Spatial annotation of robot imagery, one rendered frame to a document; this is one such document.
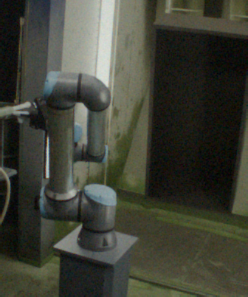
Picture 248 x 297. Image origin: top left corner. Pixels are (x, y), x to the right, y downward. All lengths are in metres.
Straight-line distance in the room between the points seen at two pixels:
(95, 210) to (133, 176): 2.15
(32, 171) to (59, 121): 1.20
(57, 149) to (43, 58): 1.01
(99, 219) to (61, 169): 0.30
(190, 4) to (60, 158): 2.41
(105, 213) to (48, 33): 1.18
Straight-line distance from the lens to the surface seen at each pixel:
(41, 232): 3.27
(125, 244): 2.38
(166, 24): 2.92
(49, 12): 2.92
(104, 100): 1.93
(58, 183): 2.15
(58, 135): 2.00
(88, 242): 2.29
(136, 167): 4.37
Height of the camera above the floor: 1.73
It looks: 15 degrees down
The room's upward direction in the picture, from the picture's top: 5 degrees clockwise
